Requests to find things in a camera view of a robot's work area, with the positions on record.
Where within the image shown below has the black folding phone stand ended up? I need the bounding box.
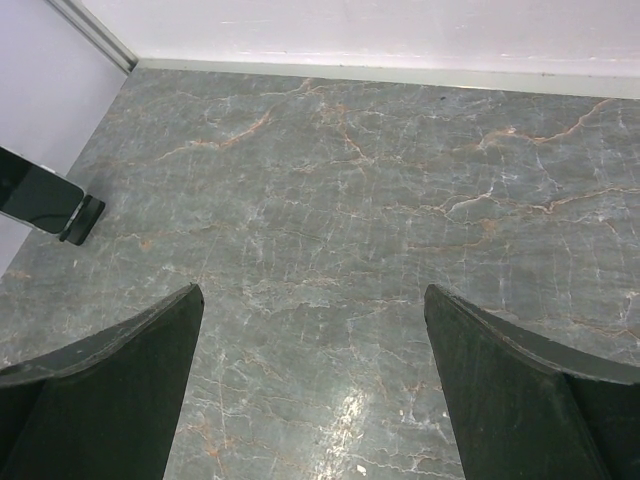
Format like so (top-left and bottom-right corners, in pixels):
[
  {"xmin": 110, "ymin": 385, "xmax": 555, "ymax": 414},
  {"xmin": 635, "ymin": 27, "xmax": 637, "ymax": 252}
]
[{"xmin": 58, "ymin": 195, "xmax": 106, "ymax": 246}]

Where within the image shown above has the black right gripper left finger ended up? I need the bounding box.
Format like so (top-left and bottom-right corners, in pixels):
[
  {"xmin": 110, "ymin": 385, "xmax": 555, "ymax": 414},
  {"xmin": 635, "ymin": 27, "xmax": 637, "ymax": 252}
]
[{"xmin": 1, "ymin": 284, "xmax": 204, "ymax": 479}]

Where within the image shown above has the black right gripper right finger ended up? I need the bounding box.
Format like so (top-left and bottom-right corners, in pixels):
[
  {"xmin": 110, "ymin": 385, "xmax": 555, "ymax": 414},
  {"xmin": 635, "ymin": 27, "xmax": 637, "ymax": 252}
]
[{"xmin": 424, "ymin": 284, "xmax": 639, "ymax": 479}]

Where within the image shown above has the black phone clear case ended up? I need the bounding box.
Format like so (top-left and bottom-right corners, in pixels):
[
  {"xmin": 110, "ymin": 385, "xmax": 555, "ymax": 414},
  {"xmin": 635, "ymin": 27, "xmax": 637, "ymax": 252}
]
[{"xmin": 1, "ymin": 148, "xmax": 85, "ymax": 235}]

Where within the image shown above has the left aluminium frame post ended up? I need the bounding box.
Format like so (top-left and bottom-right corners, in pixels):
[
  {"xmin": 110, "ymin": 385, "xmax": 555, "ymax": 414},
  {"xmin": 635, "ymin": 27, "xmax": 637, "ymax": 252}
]
[{"xmin": 46, "ymin": 0, "xmax": 138, "ymax": 74}]

